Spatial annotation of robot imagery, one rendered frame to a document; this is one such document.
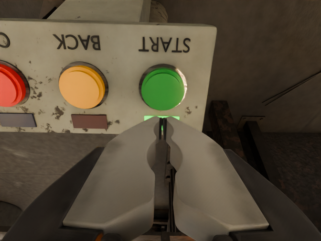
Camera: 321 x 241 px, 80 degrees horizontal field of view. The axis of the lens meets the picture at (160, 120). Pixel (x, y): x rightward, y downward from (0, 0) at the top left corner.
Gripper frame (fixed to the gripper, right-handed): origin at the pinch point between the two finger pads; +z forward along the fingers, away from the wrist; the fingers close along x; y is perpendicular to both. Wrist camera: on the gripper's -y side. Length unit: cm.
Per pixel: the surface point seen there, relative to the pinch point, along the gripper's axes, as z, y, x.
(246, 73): 76, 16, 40
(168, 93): 5.5, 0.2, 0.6
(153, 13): 55, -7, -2
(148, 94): 5.5, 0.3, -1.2
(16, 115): 6.4, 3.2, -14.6
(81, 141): 95, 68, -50
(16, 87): 5.6, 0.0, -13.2
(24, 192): 126, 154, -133
